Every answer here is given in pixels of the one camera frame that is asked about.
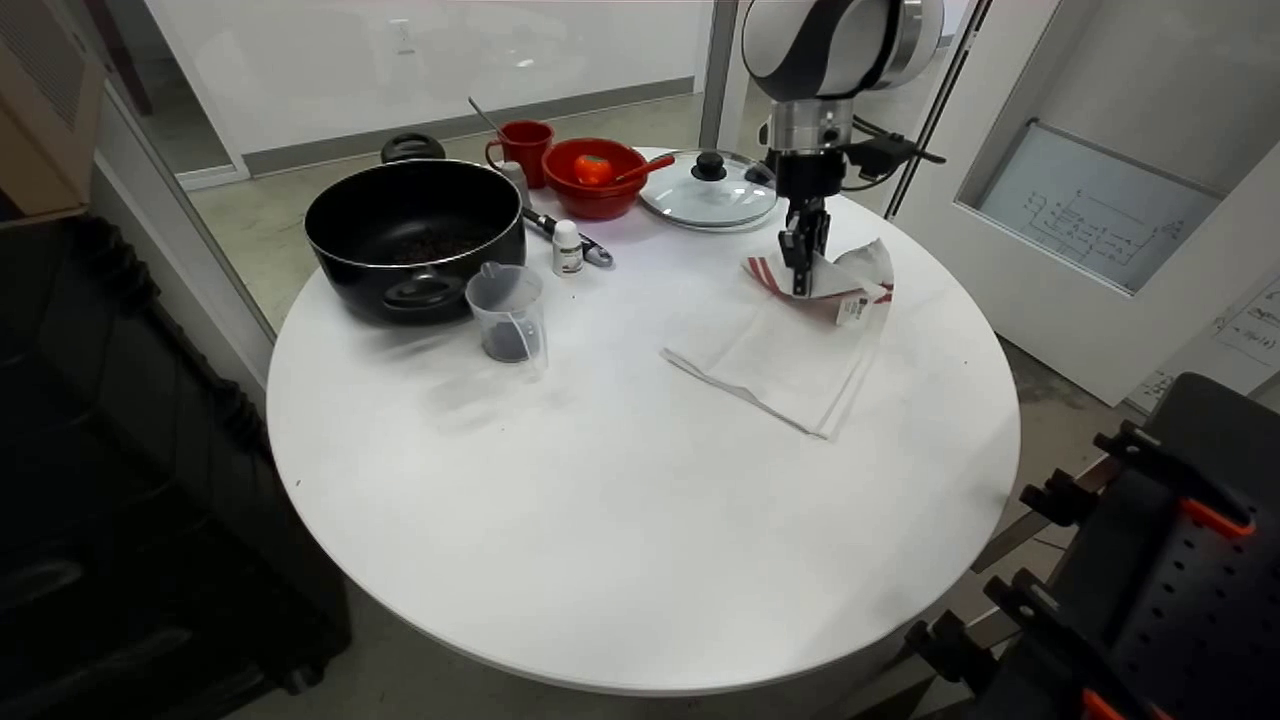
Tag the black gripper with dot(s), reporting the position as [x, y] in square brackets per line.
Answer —
[804, 180]

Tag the white cloth with red stripes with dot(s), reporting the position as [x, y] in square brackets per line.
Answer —
[786, 366]

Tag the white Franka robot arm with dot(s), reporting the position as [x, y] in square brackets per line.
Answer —
[825, 45]

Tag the glass pot lid black knob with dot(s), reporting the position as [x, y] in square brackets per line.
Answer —
[695, 203]

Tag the red spoon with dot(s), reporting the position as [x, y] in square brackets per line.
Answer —
[651, 162]

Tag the metal utensil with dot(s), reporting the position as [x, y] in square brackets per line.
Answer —
[597, 252]

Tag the red bowl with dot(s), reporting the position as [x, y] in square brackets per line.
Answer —
[585, 203]

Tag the orange item in bowl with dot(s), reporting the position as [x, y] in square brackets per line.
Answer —
[593, 171]

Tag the small white bottle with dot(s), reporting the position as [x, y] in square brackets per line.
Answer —
[568, 249]

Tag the grey notice board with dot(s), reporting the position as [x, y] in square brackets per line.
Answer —
[1092, 203]

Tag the red mug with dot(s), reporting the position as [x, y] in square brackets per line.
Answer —
[524, 145]

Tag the clear plastic measuring cup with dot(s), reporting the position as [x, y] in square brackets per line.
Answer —
[504, 332]

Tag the black cooking pot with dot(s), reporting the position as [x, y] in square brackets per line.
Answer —
[401, 226]

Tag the black round object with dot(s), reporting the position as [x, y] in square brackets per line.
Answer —
[410, 145]

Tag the brown cardboard box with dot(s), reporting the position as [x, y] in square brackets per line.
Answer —
[43, 145]

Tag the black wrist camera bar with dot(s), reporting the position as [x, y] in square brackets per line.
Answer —
[875, 158]

